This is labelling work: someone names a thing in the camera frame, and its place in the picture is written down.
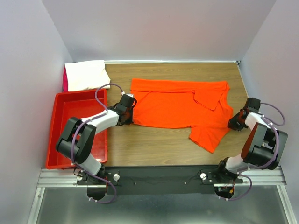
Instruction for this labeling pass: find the folded white t-shirt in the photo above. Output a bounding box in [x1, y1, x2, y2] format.
[64, 60, 111, 92]

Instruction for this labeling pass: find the orange t-shirt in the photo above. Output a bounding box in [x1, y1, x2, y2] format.
[130, 78, 233, 153]

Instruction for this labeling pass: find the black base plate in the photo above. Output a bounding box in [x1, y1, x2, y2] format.
[72, 165, 243, 196]

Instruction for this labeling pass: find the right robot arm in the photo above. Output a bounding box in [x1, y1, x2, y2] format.
[215, 98, 288, 180]

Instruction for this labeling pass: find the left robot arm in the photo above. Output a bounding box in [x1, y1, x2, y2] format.
[56, 93, 137, 178]

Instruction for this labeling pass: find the folded pink t-shirt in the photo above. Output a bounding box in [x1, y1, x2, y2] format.
[62, 68, 68, 92]

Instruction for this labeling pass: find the red plastic bin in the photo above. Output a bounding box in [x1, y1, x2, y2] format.
[45, 89, 108, 169]

